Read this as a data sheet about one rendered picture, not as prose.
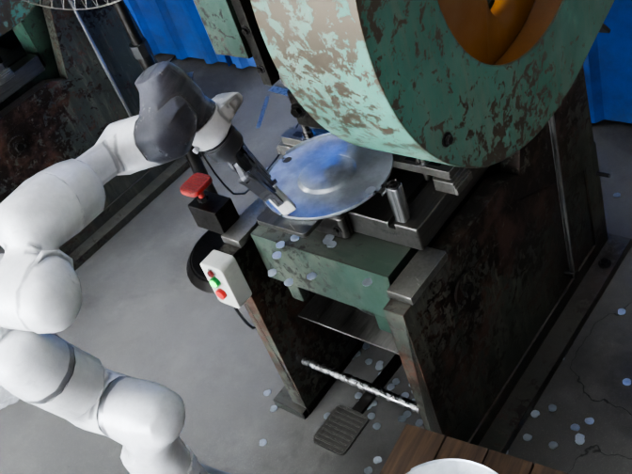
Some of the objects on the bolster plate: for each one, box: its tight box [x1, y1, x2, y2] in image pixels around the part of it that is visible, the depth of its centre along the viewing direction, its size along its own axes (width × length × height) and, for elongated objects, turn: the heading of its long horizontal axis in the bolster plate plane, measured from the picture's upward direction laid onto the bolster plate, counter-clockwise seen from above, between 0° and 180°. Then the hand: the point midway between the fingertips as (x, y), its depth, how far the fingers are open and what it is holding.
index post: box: [385, 181, 411, 223], centre depth 173 cm, size 3×3×10 cm
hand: (280, 200), depth 173 cm, fingers closed
